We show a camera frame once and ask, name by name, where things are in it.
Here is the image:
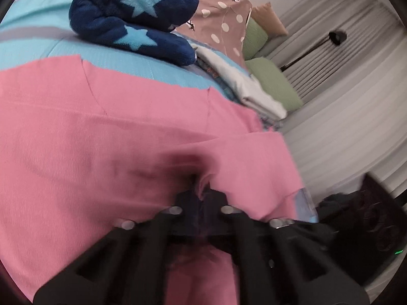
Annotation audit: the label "navy fleece garment with stars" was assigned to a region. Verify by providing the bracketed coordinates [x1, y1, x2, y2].
[69, 0, 200, 67]

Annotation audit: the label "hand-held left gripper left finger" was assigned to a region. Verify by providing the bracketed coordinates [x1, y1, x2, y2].
[33, 190, 197, 305]

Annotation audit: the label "beige pillow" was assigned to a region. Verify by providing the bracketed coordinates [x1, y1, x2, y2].
[251, 2, 289, 37]

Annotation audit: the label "patterned folded cloth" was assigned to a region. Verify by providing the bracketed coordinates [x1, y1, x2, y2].
[191, 60, 283, 131]

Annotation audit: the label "brown polka-dot duvet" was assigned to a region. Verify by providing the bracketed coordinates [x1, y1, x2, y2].
[24, 0, 253, 70]

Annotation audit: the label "black floor lamp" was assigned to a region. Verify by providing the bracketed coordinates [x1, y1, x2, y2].
[279, 31, 347, 71]

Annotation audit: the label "white curtain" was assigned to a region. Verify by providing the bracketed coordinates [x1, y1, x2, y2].
[265, 0, 407, 197]

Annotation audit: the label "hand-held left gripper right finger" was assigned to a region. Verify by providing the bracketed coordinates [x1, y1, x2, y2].
[203, 190, 371, 305]

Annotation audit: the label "pink leggings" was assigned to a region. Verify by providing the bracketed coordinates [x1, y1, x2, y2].
[0, 54, 314, 305]

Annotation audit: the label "white folded cloth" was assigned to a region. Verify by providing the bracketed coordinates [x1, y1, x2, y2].
[195, 47, 288, 119]

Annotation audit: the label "green pillow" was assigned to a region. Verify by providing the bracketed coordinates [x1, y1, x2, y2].
[242, 17, 269, 61]
[246, 58, 304, 112]

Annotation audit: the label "blue and grey bedsheet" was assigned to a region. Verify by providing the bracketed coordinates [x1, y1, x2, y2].
[0, 0, 320, 224]

